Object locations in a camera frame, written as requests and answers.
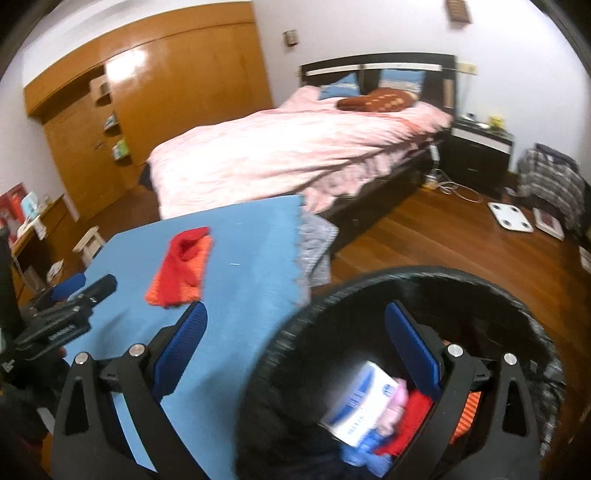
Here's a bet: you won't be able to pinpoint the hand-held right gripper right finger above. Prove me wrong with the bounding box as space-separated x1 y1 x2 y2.
384 300 541 480

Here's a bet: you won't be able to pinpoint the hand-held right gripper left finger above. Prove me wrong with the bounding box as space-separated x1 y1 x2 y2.
50 301 209 480

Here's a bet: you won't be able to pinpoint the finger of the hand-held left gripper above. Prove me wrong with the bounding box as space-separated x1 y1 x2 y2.
65 274 117 315
32 272 88 311

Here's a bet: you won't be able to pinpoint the red knit scarf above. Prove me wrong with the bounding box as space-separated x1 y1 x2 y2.
374 390 437 457

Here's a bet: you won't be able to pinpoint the red and orange knit gloves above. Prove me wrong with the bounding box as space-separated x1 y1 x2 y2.
144 226 214 309

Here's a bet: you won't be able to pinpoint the white and blue carton box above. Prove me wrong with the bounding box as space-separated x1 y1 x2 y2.
320 361 400 448

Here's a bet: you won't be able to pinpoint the black mesh bin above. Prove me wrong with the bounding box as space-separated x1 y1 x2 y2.
235 265 566 480

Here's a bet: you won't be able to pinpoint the blue cloth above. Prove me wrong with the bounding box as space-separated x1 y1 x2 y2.
339 429 393 478

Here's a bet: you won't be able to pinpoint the white wooden stool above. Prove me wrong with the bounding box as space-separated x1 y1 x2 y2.
73 226 107 267

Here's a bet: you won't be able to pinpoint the wooden desk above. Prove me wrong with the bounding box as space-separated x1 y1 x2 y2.
0 194 75 296

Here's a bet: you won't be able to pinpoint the grey lace table cover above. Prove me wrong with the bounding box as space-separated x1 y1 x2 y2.
295 213 340 288

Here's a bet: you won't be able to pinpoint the white bathroom scale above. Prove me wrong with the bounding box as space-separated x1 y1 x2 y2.
488 202 535 233

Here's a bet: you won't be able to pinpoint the white and red flat box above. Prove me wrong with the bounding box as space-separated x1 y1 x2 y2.
533 208 566 241

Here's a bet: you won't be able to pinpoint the dark nightstand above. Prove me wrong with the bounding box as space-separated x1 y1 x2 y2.
445 115 515 195

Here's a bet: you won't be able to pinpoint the wooden wardrobe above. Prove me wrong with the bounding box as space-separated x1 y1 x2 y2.
24 0 274 222

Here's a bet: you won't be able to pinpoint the plaid clothing pile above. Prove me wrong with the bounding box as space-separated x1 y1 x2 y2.
516 144 586 232

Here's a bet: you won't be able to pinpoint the bed with pink blanket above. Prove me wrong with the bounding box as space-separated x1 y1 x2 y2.
147 87 453 220

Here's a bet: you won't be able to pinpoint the brown patterned pillow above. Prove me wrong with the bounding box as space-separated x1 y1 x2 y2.
337 89 416 113

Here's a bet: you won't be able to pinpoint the blue pillow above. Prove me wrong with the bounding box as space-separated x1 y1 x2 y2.
379 69 423 95
320 73 361 100

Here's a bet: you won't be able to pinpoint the white power cable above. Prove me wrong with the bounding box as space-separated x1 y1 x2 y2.
422 168 485 204

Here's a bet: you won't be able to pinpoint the dark wooden bed frame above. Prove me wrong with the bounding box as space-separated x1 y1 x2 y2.
300 53 458 227

